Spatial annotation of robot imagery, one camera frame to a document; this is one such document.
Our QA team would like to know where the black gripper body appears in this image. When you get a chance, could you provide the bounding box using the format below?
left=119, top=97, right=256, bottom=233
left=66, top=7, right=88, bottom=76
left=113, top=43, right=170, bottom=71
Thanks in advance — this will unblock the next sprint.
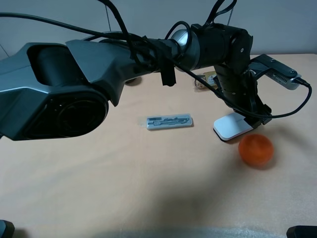
left=214, top=63, right=259, bottom=116

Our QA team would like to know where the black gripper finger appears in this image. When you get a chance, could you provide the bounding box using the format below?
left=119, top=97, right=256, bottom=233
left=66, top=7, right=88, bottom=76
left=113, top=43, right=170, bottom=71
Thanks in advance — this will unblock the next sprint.
left=244, top=104, right=272, bottom=129

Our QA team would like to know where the white mouse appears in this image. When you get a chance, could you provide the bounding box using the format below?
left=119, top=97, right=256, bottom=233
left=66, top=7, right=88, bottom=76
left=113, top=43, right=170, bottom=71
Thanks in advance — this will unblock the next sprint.
left=213, top=112, right=253, bottom=141

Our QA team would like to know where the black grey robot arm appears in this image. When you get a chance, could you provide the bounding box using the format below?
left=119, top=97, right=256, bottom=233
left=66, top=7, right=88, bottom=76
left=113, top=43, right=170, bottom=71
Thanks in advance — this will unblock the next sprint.
left=0, top=24, right=271, bottom=141

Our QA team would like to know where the black object bottom right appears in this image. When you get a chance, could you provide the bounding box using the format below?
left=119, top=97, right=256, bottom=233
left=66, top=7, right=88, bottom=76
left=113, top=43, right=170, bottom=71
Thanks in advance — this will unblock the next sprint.
left=286, top=225, right=317, bottom=238

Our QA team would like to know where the black object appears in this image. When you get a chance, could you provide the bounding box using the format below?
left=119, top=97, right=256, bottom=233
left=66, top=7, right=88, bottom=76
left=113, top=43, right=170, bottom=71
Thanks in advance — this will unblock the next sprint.
left=286, top=225, right=317, bottom=238
left=0, top=220, right=15, bottom=238

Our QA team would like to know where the black object bottom left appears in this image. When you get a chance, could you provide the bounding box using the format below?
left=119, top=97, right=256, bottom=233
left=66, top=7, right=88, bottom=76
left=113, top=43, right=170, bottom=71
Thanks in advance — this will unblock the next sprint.
left=0, top=220, right=15, bottom=238

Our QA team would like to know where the orange mandarin fruit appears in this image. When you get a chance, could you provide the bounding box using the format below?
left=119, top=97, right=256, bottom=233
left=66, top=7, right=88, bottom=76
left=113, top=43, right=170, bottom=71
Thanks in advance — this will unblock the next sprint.
left=238, top=134, right=274, bottom=167

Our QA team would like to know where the chocolate candy pack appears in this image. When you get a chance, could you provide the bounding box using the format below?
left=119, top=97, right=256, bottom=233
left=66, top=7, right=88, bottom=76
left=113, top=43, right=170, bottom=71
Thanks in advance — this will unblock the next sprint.
left=194, top=71, right=218, bottom=91

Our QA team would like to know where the grey plastic tool case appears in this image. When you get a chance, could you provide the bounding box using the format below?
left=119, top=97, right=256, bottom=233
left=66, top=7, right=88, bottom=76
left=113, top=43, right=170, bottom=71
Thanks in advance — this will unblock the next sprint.
left=137, top=114, right=194, bottom=131

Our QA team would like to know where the black round ball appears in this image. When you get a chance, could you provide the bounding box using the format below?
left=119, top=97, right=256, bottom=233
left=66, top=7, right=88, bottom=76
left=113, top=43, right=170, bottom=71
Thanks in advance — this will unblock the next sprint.
left=125, top=77, right=141, bottom=86

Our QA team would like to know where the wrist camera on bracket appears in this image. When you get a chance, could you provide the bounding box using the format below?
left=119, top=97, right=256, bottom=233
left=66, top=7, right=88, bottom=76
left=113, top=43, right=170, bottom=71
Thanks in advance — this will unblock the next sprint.
left=249, top=54, right=301, bottom=90

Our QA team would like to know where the black cable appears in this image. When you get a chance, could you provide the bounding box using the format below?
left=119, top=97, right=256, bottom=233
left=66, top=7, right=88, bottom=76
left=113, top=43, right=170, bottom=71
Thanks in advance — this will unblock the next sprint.
left=0, top=0, right=313, bottom=119

